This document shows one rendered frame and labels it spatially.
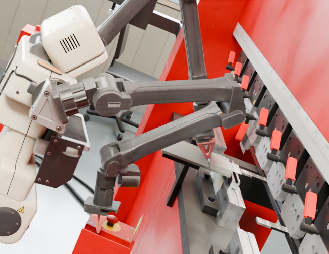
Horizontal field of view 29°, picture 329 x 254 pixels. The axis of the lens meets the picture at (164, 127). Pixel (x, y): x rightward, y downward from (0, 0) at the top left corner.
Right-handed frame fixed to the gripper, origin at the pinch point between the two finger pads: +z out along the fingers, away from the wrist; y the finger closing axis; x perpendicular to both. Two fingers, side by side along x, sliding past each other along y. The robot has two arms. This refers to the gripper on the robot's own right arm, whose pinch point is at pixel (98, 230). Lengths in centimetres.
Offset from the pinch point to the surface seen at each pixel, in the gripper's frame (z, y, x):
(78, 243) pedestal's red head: 3.3, -4.7, -4.5
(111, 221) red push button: 0.3, 2.4, 8.1
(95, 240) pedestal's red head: 1.2, 0.1, -4.6
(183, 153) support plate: -16.0, 20.5, 39.1
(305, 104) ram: -50, 52, -4
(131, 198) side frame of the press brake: 43, -4, 130
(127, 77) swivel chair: 19, -38, 308
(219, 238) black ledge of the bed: 1.4, 37.1, 13.5
